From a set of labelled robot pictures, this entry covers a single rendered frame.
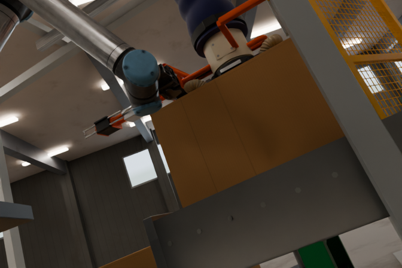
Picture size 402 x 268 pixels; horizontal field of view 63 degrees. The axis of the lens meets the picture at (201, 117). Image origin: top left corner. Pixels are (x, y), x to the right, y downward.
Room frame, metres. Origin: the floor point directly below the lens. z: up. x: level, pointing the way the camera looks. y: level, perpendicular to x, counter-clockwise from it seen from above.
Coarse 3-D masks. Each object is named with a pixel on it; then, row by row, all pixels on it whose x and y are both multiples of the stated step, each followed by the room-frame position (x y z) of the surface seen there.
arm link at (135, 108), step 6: (126, 90) 0.90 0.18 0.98; (156, 96) 0.88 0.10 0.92; (132, 102) 0.88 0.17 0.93; (138, 102) 0.86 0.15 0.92; (144, 102) 0.86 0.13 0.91; (150, 102) 0.88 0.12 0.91; (156, 102) 0.89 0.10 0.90; (132, 108) 0.90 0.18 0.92; (138, 108) 0.88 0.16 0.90; (144, 108) 0.88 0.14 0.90; (150, 108) 0.89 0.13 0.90; (156, 108) 0.91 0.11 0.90; (138, 114) 0.91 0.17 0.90; (144, 114) 0.93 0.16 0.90; (150, 114) 0.95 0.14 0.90
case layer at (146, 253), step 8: (144, 248) 1.10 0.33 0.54; (128, 256) 1.12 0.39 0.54; (136, 256) 1.11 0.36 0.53; (144, 256) 1.10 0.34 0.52; (152, 256) 1.10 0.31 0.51; (112, 264) 1.14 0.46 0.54; (120, 264) 1.13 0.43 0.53; (128, 264) 1.12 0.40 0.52; (136, 264) 1.11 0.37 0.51; (144, 264) 1.11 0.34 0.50; (152, 264) 1.10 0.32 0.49
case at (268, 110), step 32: (256, 64) 0.95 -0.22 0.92; (288, 64) 0.92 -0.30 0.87; (192, 96) 1.01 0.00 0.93; (224, 96) 0.98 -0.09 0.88; (256, 96) 0.96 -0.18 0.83; (288, 96) 0.93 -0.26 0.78; (320, 96) 0.91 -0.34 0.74; (160, 128) 1.05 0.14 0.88; (192, 128) 1.02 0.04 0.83; (224, 128) 0.99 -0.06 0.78; (256, 128) 0.97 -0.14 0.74; (288, 128) 0.95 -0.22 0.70; (320, 128) 0.92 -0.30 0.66; (192, 160) 1.03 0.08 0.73; (224, 160) 1.00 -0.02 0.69; (256, 160) 0.98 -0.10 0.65; (288, 160) 0.96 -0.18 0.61; (192, 192) 1.04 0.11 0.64
